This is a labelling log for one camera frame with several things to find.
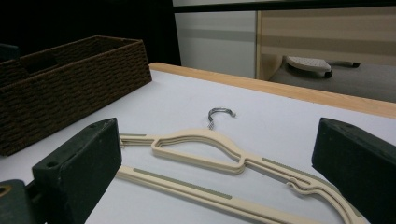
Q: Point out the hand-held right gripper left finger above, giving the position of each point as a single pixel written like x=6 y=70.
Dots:
x=77 y=168

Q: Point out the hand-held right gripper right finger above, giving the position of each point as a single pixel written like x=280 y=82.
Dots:
x=358 y=168

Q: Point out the brown woven basket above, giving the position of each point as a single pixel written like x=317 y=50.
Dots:
x=68 y=93

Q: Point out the dark rounded object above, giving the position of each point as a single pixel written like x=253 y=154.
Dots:
x=7 y=52

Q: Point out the light wooden desk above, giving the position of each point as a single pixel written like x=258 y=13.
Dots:
x=327 y=34

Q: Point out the white cabinet panel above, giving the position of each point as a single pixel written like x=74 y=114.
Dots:
x=214 y=46

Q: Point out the black horizontal rail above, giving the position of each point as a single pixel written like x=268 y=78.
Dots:
x=280 y=5

